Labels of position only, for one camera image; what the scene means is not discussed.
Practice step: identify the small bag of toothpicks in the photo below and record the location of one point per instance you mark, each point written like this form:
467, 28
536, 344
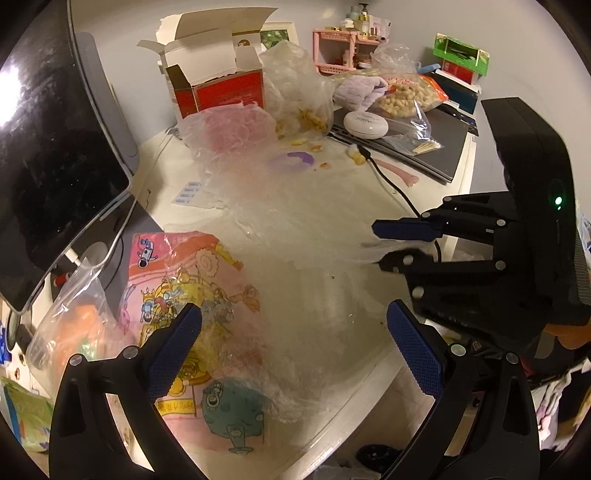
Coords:
422, 147

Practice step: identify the small clear zip bag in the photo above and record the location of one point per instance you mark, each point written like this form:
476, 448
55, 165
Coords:
60, 314

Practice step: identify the white round case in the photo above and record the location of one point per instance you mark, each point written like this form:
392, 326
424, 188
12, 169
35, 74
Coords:
364, 123

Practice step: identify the dark grey laptop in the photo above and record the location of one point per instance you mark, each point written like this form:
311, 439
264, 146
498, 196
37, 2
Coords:
438, 138

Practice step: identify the dark blue box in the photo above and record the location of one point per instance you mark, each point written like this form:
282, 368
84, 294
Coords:
457, 94

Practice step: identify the bag of peanuts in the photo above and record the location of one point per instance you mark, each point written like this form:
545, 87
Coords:
406, 99

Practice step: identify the orange paper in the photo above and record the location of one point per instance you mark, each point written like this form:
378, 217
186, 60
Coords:
85, 318

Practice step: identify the pile of clothes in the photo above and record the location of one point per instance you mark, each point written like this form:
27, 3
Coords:
558, 406

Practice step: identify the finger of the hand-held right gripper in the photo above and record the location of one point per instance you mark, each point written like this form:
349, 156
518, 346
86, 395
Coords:
401, 229
397, 263

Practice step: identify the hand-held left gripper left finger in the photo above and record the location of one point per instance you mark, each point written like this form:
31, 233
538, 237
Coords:
178, 350

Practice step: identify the green printed packet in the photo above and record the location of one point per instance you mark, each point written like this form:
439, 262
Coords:
27, 410

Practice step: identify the white framed picture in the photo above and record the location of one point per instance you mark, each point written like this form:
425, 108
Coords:
277, 34

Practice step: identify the clear bag with snack pieces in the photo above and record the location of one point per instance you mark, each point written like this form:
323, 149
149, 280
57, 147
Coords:
295, 78

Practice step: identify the pink plastic rack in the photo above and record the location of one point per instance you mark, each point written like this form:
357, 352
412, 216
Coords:
332, 50

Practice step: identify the large clear plastic bag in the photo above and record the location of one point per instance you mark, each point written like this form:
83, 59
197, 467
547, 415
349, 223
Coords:
286, 221

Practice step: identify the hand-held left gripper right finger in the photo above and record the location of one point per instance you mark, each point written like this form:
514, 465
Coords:
415, 355

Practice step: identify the green cardboard box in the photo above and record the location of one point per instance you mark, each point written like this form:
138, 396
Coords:
457, 48

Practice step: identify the pink cartoon printed bag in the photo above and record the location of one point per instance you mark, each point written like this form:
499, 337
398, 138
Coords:
184, 258

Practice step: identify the open red white cardboard box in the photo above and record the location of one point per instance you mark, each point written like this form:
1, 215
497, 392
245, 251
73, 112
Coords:
221, 92

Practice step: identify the black screen tablet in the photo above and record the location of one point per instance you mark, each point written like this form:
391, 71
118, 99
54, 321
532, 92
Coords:
46, 161

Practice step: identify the strip of clear vials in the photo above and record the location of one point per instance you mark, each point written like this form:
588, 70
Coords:
187, 193

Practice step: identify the yellow snack piece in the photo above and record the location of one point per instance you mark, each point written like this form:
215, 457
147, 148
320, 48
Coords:
357, 156

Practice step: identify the green paper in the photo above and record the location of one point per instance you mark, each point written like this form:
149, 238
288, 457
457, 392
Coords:
84, 348

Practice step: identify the purple towel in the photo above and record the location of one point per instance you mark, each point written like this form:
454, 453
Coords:
360, 90

